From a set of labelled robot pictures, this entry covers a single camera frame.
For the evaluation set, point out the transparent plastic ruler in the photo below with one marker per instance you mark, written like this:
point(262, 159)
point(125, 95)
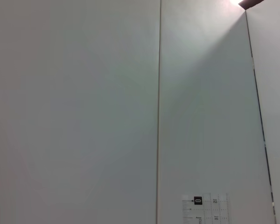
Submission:
point(207, 210)

